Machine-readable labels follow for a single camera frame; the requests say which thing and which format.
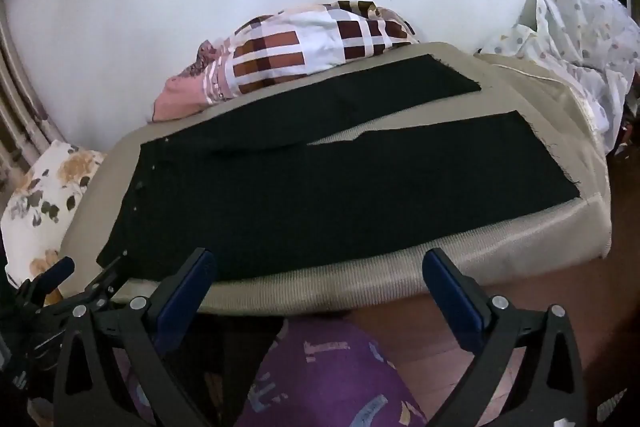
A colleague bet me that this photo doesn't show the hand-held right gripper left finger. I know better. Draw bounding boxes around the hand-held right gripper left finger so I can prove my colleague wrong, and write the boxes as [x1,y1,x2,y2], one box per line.
[52,248,218,427]

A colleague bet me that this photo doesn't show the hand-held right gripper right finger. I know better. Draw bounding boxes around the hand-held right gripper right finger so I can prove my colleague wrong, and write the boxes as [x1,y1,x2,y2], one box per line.
[422,248,588,427]

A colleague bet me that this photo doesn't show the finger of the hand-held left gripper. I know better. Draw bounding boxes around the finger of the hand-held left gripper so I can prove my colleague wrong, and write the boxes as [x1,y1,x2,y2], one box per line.
[37,256,76,296]
[82,256,124,308]

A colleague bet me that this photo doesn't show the black pants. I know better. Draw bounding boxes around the black pants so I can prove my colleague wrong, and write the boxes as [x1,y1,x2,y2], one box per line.
[96,53,582,282]

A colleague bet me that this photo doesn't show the beige textured mattress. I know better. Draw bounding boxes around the beige textured mattress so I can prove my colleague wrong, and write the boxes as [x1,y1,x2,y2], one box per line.
[59,42,613,314]

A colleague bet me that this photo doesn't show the person's purple printed clothing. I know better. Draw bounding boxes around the person's purple printed clothing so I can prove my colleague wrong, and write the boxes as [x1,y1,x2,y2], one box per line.
[112,314,428,427]

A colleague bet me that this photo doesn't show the white dotted cloth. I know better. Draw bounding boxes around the white dotted cloth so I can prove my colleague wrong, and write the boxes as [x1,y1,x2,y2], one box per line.
[475,0,640,154]

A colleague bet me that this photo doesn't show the beige barred bed frame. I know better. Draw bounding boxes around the beige barred bed frame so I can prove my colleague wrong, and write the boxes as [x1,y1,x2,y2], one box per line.
[0,0,68,188]

